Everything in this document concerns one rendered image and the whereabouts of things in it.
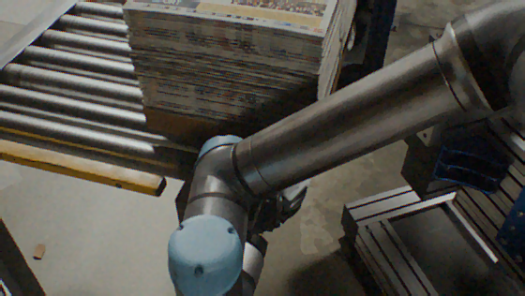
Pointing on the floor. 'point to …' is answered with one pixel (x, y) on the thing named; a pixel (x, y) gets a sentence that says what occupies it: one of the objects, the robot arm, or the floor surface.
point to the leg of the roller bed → (16, 268)
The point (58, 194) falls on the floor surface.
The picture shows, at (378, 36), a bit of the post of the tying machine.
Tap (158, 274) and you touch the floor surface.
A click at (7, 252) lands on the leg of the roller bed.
